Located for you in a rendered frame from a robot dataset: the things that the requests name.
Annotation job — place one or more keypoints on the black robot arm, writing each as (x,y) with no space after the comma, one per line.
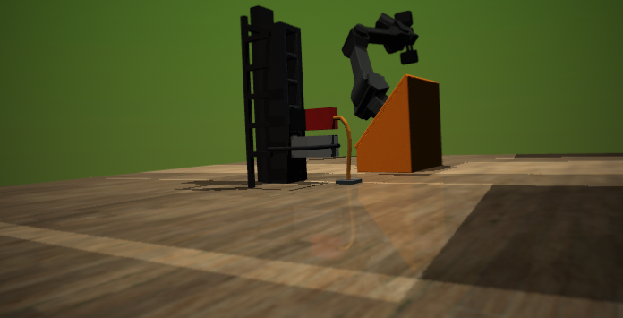
(370,88)

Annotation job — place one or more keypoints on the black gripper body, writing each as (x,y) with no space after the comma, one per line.
(410,56)

